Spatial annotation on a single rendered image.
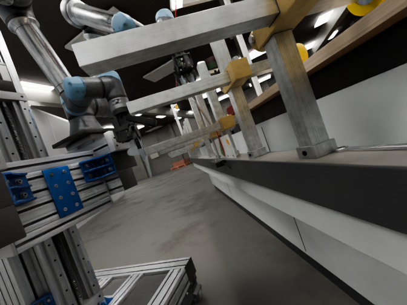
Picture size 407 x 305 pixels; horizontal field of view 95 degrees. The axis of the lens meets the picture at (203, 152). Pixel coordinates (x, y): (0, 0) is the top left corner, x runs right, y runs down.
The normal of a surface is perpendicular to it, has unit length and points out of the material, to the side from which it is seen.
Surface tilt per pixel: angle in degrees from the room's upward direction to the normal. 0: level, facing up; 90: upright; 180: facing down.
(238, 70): 90
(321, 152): 90
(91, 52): 90
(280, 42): 90
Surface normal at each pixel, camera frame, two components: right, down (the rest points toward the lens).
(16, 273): 0.88, -0.32
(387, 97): -0.93, 0.34
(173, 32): 0.14, -0.03
